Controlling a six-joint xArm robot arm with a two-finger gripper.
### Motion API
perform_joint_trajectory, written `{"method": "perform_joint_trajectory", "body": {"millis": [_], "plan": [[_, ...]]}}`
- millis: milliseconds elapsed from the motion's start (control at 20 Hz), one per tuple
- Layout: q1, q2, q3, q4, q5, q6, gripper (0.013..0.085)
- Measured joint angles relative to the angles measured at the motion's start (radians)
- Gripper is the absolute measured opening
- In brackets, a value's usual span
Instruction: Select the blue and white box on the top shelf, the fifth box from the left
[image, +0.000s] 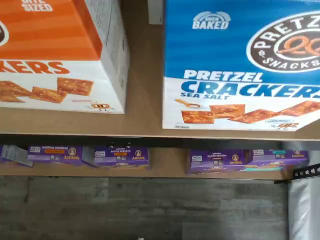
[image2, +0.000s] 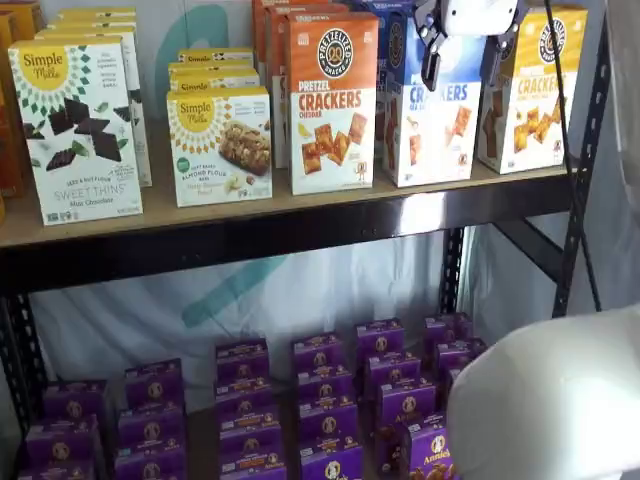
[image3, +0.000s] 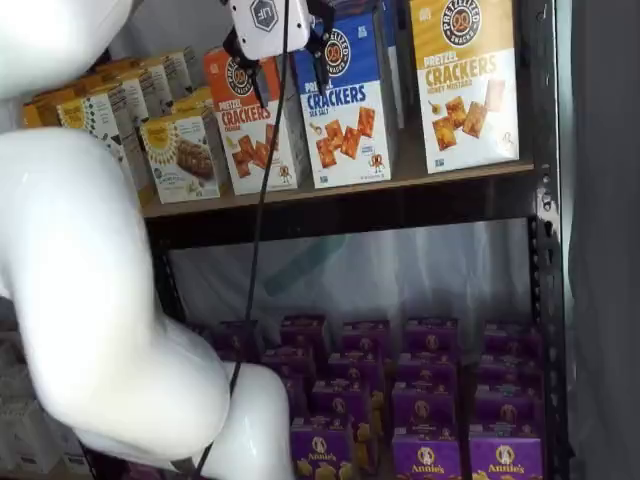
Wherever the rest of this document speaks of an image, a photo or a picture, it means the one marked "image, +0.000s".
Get purple Annie's snack box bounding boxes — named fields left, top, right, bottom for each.
left=0, top=144, right=34, bottom=168
left=189, top=149, right=251, bottom=175
left=246, top=149, right=310, bottom=173
left=93, top=146, right=151, bottom=170
left=26, top=145, right=96, bottom=168

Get white backdrop sheet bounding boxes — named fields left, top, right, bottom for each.
left=279, top=142, right=320, bottom=240

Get blue sea salt crackers box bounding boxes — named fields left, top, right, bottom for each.
left=161, top=0, right=320, bottom=132

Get purple snack boxes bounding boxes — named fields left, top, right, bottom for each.
left=0, top=159, right=295, bottom=180

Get wooden shelf board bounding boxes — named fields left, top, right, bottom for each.
left=0, top=0, right=320, bottom=141

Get orange cheddar pretzel crackers box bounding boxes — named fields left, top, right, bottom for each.
left=0, top=0, right=131, bottom=115

